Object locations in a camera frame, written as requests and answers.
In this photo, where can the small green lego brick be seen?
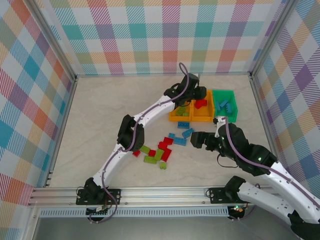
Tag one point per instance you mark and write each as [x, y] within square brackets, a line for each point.
[185, 114]
[163, 165]

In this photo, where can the aluminium frame post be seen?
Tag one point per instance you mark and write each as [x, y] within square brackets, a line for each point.
[58, 42]
[271, 37]

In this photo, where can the small red lego brick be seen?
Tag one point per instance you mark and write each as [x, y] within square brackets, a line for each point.
[152, 153]
[136, 153]

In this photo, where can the orange bin with green legos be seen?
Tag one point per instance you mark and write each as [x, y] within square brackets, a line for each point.
[175, 118]

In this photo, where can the aluminium frame rail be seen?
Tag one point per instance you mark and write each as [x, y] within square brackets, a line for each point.
[267, 125]
[62, 127]
[125, 74]

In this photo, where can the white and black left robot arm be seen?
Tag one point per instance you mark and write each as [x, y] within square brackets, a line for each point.
[150, 112]

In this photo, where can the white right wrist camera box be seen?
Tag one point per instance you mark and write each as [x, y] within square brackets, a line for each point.
[220, 121]

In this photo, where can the green plastic bin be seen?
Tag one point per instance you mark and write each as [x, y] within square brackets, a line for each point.
[233, 100]

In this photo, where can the orange bin with red legos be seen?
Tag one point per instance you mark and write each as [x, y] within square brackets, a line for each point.
[202, 116]

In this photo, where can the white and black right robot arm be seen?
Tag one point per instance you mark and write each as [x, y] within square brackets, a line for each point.
[255, 197]

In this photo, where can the wide aluminium mounting rail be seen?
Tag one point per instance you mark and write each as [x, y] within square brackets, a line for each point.
[162, 196]

